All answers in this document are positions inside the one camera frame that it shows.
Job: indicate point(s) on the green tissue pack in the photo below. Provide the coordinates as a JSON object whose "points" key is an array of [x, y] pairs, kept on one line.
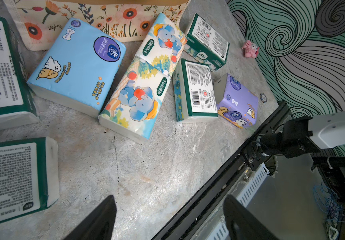
{"points": [[29, 178], [193, 93], [17, 107], [205, 44]]}

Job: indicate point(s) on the pink toy figure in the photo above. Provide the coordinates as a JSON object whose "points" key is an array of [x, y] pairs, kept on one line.
{"points": [[250, 49]]}

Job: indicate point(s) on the white slotted cable duct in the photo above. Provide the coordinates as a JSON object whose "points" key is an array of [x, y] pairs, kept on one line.
{"points": [[243, 190]]}

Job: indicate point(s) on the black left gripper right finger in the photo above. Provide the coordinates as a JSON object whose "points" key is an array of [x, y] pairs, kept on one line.
{"points": [[241, 224]]}

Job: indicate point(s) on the purple tissue pack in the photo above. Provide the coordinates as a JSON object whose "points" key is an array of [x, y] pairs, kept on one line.
{"points": [[235, 102]]}

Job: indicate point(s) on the floral canvas tote bag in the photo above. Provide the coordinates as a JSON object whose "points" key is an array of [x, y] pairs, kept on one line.
{"points": [[39, 23]]}

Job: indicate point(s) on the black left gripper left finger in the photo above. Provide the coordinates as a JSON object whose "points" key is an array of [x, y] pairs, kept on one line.
{"points": [[99, 224]]}

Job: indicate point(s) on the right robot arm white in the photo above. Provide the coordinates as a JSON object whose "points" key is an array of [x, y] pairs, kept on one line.
{"points": [[306, 135]]}

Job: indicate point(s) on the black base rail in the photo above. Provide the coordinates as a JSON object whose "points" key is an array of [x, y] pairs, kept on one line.
{"points": [[193, 214]]}

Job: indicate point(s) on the elephant print tissue pack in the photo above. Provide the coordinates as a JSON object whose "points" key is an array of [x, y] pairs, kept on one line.
{"points": [[137, 99]]}

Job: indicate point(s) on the round sticker on table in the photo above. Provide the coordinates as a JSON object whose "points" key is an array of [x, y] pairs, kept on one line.
{"points": [[263, 97]]}

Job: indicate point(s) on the blue dog tissue pack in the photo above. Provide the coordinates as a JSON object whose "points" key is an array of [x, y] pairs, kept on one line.
{"points": [[78, 70]]}

